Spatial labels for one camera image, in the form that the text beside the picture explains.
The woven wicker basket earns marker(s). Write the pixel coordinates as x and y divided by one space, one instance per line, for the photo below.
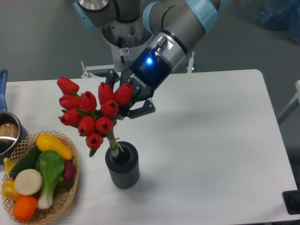
64 192

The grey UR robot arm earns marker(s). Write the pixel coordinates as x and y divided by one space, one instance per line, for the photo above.
203 12

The red tulip bouquet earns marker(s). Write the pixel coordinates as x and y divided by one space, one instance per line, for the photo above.
94 117

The green bok choy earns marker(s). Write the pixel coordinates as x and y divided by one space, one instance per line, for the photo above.
50 165

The orange fruit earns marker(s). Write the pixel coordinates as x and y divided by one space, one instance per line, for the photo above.
25 208

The beige round disc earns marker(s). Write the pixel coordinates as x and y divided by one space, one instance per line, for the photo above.
28 182

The blue plastic bag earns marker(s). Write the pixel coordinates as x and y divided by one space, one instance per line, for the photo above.
280 15

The white furniture leg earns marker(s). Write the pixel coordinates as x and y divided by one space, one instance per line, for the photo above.
292 104

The yellow squash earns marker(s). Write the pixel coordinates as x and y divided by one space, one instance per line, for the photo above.
49 142

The yellow bell pepper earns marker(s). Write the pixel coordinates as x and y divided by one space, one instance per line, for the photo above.
9 191

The yellow banana tip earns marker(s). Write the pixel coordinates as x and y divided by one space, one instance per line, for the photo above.
8 165

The steel pot blue handle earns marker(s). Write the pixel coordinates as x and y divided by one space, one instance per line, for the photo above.
11 130

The purple red radish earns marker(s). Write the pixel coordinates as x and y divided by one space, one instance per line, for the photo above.
69 170

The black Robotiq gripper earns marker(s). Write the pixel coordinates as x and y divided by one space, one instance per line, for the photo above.
145 74

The dark green cucumber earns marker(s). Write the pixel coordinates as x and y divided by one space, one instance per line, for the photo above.
27 162

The dark grey ribbed vase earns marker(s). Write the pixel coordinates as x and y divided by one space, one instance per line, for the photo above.
124 170

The black device table edge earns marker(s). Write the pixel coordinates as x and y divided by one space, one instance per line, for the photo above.
292 201

